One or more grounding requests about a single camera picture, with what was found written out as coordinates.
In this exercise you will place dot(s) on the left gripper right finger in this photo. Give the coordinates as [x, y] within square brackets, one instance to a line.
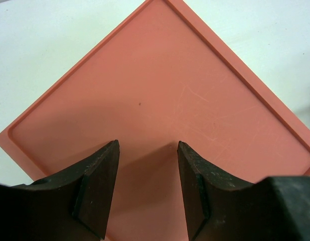
[220, 206]

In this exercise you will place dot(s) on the orange drawer box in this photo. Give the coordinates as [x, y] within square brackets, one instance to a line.
[160, 77]

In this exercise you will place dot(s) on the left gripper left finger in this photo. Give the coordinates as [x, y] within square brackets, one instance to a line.
[72, 204]

